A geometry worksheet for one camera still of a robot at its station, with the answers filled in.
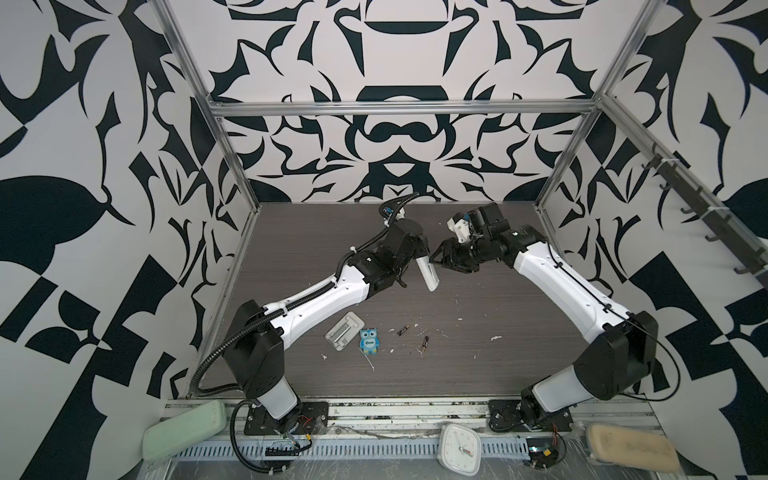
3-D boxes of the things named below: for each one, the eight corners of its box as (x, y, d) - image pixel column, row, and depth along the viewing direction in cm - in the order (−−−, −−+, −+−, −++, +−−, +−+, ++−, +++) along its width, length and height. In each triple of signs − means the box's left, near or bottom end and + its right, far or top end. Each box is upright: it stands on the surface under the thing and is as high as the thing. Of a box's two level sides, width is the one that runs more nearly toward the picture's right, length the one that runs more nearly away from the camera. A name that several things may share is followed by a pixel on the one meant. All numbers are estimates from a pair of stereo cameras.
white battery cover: (324, 339, 88) (322, 336, 87) (351, 312, 94) (350, 309, 92) (339, 354, 86) (338, 351, 84) (366, 325, 91) (366, 322, 90)
